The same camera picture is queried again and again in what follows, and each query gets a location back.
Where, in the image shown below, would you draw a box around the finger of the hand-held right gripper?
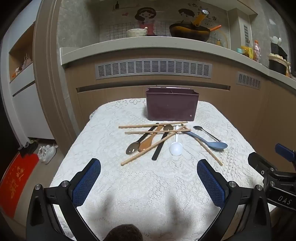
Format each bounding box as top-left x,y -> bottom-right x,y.
275,143 -> 296,163
248,152 -> 278,178

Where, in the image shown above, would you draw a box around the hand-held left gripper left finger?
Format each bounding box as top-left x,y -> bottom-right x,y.
26,158 -> 101,241

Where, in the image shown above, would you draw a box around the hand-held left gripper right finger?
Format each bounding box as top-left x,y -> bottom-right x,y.
197,159 -> 271,241

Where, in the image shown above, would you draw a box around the black holder with white utensils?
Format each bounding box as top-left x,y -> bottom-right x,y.
270,36 -> 288,58

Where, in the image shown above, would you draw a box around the wooden chopstick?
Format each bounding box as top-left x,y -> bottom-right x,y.
119,121 -> 188,129
124,129 -> 191,134
181,124 -> 223,166
120,130 -> 182,166

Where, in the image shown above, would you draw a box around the blue plastic spoon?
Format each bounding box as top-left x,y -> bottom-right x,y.
184,130 -> 228,150

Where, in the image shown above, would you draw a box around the white sneaker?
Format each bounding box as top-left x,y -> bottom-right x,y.
37,146 -> 47,162
44,145 -> 58,165

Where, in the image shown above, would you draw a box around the white plastic spoon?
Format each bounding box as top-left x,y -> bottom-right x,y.
169,126 -> 184,156

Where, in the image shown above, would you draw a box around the white lace tablecloth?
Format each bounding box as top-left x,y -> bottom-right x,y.
50,98 -> 276,241

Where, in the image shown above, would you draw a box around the small dark metal spoon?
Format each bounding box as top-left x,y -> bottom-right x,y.
193,126 -> 222,142

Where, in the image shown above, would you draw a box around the dark fuzzy round object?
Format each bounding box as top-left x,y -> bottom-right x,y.
109,224 -> 143,241

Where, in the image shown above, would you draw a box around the black shoes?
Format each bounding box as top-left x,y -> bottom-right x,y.
19,141 -> 39,159

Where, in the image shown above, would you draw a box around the red doormat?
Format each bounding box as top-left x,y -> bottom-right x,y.
0,153 -> 40,218

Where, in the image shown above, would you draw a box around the wooden spoon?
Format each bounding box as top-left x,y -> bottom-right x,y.
138,125 -> 164,153

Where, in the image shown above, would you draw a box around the small grey vent grille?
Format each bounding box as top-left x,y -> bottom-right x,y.
236,72 -> 262,90

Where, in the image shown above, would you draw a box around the black round container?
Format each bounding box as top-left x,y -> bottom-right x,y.
268,54 -> 291,75

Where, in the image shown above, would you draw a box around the maroon plastic utensil box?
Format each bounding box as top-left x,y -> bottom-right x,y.
145,87 -> 200,122

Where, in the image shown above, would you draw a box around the clear bottle with orange cap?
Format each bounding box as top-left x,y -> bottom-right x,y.
253,40 -> 261,62

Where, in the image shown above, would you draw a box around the white shelf cabinet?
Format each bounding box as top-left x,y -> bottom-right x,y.
0,20 -> 55,149

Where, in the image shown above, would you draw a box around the yellow box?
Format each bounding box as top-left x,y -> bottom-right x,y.
241,45 -> 254,58

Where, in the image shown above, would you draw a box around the large grey vent grille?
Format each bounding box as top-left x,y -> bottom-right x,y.
95,59 -> 213,80

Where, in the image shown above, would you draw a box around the grey kitchen counter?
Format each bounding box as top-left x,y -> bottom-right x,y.
59,36 -> 296,87

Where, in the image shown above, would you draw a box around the white bowl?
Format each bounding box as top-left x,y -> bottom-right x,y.
126,27 -> 149,38

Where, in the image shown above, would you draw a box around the black-handled slotted metal spoon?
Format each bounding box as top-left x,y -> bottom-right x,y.
125,123 -> 159,155

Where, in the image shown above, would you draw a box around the white wall unit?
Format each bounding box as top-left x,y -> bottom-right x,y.
229,8 -> 258,50

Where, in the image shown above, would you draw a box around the black wok with orange handle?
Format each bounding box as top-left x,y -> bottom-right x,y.
169,23 -> 222,42

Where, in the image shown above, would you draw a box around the yellow-handled pan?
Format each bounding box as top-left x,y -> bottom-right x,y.
193,9 -> 210,27

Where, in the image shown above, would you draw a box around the cartoon wall sticker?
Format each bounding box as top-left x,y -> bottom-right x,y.
135,7 -> 197,36

